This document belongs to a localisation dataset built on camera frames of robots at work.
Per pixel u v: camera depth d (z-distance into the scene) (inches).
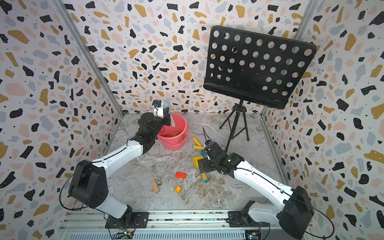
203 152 38.6
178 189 32.7
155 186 33.0
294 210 15.5
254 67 24.3
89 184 17.1
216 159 23.1
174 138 34.1
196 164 37.1
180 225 28.9
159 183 33.1
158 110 27.0
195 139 41.7
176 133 41.5
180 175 36.0
